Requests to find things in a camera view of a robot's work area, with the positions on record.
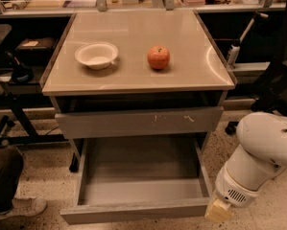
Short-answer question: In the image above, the red apple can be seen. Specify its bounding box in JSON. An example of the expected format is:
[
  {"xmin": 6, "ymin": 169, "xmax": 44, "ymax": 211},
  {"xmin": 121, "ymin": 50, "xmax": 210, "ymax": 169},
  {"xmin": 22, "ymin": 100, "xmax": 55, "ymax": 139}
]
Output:
[{"xmin": 147, "ymin": 46, "xmax": 170, "ymax": 70}]

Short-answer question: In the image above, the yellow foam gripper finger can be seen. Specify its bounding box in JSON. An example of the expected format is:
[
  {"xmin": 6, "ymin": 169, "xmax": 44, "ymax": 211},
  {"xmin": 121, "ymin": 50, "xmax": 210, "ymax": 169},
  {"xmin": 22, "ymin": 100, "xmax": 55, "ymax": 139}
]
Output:
[{"xmin": 204, "ymin": 198, "xmax": 233, "ymax": 223}]

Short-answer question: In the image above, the person's dark trouser leg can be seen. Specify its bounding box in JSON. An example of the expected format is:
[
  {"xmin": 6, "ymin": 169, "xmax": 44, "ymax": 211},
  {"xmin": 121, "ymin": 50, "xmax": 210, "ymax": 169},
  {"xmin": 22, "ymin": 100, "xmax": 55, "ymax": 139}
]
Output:
[{"xmin": 0, "ymin": 147, "xmax": 24, "ymax": 213}]

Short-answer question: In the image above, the white sneaker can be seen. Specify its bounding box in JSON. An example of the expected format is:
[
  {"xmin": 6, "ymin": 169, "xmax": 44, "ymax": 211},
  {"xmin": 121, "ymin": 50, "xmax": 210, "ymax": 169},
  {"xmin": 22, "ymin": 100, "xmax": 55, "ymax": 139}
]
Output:
[{"xmin": 0, "ymin": 197, "xmax": 47, "ymax": 219}]

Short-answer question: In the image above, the black box with label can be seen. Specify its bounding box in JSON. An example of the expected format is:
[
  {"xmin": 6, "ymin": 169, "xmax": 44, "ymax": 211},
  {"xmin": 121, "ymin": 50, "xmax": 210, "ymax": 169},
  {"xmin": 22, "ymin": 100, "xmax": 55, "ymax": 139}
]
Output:
[{"xmin": 15, "ymin": 37, "xmax": 57, "ymax": 63}]

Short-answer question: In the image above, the grey top drawer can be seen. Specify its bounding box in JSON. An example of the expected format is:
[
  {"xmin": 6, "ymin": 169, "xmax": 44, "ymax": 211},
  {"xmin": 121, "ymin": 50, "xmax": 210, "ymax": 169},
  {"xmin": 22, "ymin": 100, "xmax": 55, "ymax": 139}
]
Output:
[{"xmin": 56, "ymin": 106, "xmax": 224, "ymax": 139}]

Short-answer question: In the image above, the grey drawer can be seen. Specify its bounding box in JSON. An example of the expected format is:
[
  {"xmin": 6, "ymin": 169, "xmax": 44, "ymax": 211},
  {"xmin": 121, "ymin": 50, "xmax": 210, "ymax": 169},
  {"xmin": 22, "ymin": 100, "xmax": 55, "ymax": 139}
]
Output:
[
  {"xmin": 56, "ymin": 106, "xmax": 224, "ymax": 139},
  {"xmin": 60, "ymin": 135, "xmax": 212, "ymax": 224}
]

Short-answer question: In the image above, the white paper bowl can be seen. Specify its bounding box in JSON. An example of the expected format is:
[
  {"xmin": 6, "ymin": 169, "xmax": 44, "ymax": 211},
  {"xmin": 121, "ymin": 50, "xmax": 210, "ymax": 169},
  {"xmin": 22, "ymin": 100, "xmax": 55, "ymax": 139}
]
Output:
[{"xmin": 75, "ymin": 42, "xmax": 119, "ymax": 70}]

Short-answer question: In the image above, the black office chair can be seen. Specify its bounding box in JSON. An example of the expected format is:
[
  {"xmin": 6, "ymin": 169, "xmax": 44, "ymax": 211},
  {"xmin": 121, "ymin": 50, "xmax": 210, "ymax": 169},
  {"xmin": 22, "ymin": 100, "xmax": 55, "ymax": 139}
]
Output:
[{"xmin": 225, "ymin": 0, "xmax": 287, "ymax": 136}]

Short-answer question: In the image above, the grey drawer cabinet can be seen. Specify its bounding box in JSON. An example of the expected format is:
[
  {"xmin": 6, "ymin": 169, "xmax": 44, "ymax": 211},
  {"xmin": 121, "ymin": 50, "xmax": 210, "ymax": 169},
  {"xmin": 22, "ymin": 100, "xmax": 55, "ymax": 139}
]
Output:
[{"xmin": 42, "ymin": 10, "xmax": 235, "ymax": 160}]

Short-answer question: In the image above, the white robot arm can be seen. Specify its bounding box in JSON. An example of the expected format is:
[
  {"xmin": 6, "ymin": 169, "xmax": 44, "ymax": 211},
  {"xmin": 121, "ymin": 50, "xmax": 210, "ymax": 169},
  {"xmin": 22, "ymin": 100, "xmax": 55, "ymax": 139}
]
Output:
[{"xmin": 204, "ymin": 112, "xmax": 287, "ymax": 223}]

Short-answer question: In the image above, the black stand frame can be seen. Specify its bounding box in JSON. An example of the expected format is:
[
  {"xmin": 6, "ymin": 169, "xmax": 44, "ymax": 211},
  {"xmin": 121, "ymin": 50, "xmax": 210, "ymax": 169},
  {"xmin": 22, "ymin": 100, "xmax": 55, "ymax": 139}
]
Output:
[{"xmin": 0, "ymin": 77, "xmax": 67, "ymax": 150}]

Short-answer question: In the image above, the white handheld vacuum stick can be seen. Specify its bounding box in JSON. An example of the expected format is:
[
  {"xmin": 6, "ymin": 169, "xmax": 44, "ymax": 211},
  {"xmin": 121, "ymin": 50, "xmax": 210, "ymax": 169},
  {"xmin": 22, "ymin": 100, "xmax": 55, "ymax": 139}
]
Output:
[{"xmin": 227, "ymin": 11, "xmax": 270, "ymax": 70}]

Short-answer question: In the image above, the black headset on stand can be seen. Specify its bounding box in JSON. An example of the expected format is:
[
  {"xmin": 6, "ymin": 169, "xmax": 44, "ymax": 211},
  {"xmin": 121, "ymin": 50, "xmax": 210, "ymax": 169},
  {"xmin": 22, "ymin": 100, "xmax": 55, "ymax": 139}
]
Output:
[{"xmin": 6, "ymin": 51, "xmax": 34, "ymax": 83}]

